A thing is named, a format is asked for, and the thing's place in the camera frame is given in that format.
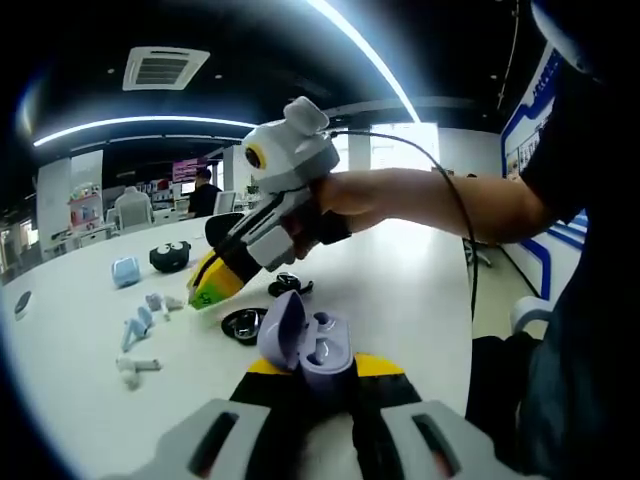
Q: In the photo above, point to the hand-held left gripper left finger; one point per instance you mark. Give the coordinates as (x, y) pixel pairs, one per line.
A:
(280, 425)

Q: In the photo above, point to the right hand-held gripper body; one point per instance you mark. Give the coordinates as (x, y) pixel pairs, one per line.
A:
(295, 155)

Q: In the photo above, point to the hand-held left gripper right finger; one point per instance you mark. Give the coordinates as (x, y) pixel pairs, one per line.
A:
(385, 400)

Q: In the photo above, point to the large black earbud case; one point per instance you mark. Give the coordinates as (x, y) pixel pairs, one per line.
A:
(220, 227)

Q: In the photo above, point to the black ear-hook earbud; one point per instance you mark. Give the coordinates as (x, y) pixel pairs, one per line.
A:
(285, 287)
(230, 327)

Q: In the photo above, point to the black googly-eyed earbud case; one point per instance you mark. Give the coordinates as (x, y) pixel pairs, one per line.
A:
(167, 260)

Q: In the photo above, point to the purple earbud case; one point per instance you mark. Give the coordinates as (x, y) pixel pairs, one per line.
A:
(280, 330)

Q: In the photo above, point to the light blue earbud case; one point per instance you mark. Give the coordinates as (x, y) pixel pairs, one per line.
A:
(125, 272)

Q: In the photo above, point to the person's right hand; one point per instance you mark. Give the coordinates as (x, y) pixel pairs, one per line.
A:
(330, 200)

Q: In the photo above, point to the white table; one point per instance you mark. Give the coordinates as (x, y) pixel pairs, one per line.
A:
(200, 370)

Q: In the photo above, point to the dark cloth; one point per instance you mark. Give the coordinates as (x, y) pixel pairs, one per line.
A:
(500, 390)

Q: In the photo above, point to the curved ceiling light strip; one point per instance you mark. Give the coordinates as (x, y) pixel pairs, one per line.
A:
(366, 48)
(150, 119)

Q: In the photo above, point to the ceiling air conditioner vent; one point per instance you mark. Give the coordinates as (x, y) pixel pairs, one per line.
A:
(165, 69)

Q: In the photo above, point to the colourful display shelf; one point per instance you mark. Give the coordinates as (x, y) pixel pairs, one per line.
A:
(85, 207)

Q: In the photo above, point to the white chair armrest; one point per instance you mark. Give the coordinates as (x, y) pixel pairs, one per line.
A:
(525, 305)

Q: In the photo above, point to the person's leg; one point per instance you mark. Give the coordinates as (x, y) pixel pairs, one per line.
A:
(575, 410)

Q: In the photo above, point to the black phone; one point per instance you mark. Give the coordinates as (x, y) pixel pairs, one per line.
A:
(22, 304)

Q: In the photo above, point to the white worn device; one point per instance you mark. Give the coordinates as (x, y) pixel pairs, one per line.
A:
(552, 37)

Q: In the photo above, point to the person's torso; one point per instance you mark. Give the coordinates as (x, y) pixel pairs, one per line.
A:
(600, 175)

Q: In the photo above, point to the pink wall screen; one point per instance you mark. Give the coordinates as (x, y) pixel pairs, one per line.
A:
(190, 171)

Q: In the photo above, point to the blue and white wall poster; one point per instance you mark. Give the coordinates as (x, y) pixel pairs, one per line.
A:
(520, 140)

